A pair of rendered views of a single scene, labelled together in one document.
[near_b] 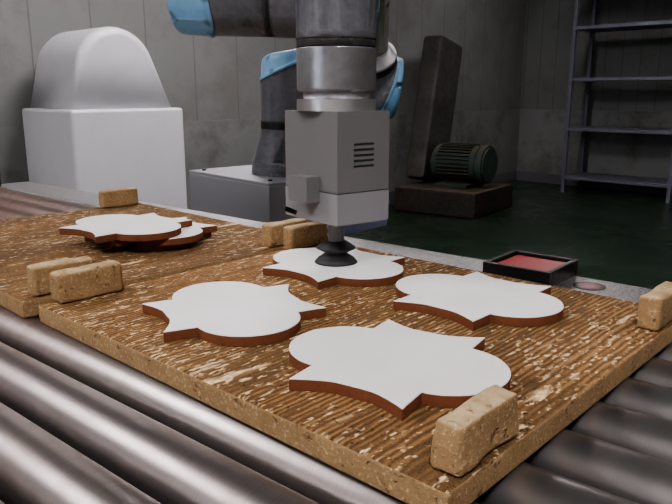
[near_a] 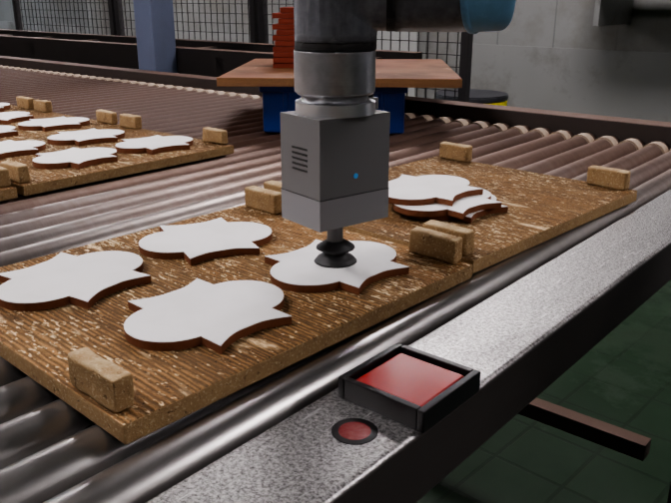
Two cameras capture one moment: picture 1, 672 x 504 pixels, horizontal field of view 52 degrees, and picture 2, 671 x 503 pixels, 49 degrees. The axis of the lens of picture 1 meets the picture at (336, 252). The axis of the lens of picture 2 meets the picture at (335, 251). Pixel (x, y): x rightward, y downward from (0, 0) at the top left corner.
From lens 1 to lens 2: 0.96 m
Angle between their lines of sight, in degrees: 86
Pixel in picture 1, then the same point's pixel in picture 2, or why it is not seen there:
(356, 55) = (298, 60)
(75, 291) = (250, 202)
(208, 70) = not seen: outside the picture
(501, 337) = (107, 317)
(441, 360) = (54, 285)
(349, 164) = (289, 164)
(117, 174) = not seen: outside the picture
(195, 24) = not seen: hidden behind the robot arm
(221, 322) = (169, 235)
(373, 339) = (108, 269)
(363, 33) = (303, 38)
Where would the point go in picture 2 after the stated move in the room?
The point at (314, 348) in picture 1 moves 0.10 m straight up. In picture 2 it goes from (103, 255) to (92, 160)
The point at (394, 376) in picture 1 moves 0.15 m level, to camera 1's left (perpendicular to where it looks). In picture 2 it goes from (40, 272) to (89, 227)
